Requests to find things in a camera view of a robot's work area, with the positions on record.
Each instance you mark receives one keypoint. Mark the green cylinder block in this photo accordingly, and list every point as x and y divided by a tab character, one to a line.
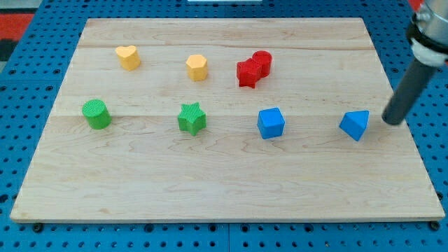
96	114

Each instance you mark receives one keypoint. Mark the yellow hexagon block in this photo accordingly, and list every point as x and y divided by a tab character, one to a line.
197	67

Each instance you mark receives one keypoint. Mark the yellow heart block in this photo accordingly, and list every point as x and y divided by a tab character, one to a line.
128	57

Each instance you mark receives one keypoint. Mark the red star block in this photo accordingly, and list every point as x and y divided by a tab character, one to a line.
248	73

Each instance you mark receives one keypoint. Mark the green star block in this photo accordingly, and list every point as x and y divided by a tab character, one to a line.
192	119

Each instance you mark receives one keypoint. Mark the wooden board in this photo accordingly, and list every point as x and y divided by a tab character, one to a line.
143	169

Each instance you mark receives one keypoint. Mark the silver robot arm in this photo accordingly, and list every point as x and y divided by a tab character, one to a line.
427	31

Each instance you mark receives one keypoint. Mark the red cylinder block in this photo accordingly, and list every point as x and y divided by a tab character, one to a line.
264	59

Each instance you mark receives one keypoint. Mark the blue cube block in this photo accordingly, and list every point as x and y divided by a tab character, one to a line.
270	123

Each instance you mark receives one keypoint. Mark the blue triangle block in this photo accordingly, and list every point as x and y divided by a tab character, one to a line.
355	123

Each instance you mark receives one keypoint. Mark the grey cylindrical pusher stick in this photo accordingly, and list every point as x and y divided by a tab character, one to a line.
416	78

